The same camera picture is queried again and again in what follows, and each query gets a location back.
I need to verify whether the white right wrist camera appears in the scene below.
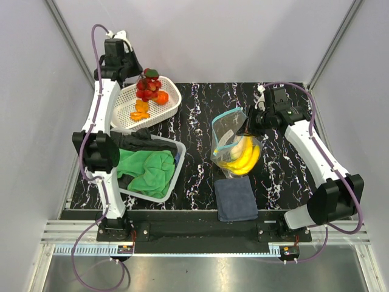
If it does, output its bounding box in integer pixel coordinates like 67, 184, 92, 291
255, 85, 266, 111

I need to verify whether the orange fake bell pepper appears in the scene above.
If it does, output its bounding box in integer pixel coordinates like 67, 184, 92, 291
154, 90, 169, 105

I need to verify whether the orange fake ginger root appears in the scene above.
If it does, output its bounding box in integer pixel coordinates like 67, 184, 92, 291
135, 99, 149, 113

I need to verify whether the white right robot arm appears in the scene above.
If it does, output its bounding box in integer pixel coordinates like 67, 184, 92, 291
238, 82, 364, 241

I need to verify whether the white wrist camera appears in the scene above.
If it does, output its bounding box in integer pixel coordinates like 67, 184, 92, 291
255, 85, 266, 111
106, 30, 133, 53

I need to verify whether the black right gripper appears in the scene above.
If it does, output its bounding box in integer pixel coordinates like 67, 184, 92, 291
236, 105, 274, 137

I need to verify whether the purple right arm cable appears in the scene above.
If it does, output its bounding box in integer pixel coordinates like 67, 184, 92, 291
252, 81, 365, 263

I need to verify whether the dark blue folded towel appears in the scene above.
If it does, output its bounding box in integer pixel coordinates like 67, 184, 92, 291
214, 176, 258, 222

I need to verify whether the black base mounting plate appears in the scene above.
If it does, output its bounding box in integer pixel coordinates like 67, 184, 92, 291
97, 220, 312, 243

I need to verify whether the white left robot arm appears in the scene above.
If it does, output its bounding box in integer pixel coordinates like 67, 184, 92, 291
72, 34, 142, 241

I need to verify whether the white perforated plastic basket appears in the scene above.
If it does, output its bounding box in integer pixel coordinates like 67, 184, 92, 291
111, 76, 182, 130

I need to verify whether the aluminium frame post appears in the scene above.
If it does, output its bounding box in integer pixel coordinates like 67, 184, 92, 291
43, 0, 95, 89
306, 0, 364, 91

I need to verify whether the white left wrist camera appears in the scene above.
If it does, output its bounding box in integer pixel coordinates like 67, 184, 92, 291
106, 30, 133, 53

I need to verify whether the red fake strawberry bunch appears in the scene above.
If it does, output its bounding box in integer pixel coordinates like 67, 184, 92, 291
136, 68, 162, 102

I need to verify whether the grey plastic bin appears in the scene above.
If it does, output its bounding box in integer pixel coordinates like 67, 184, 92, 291
117, 135, 186, 203

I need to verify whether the yellow fake banana bunch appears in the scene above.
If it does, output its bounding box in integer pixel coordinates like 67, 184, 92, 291
217, 136, 262, 177

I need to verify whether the clear zip top bag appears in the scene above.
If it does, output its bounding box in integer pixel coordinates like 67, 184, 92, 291
210, 107, 247, 178

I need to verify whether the green microfibre cloth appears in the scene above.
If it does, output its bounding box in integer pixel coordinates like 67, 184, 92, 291
117, 149, 176, 199

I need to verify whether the left aluminium frame post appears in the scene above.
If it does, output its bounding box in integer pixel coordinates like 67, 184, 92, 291
43, 0, 95, 89

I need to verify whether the aluminium front rail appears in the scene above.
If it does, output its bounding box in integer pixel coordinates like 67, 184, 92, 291
41, 220, 370, 245

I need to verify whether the black cloth in bin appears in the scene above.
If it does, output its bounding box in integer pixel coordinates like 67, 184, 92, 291
111, 128, 178, 158

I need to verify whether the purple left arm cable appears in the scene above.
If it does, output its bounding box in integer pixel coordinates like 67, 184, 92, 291
70, 24, 131, 289

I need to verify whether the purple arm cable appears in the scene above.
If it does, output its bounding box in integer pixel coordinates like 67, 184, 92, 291
70, 24, 131, 289
252, 81, 365, 263

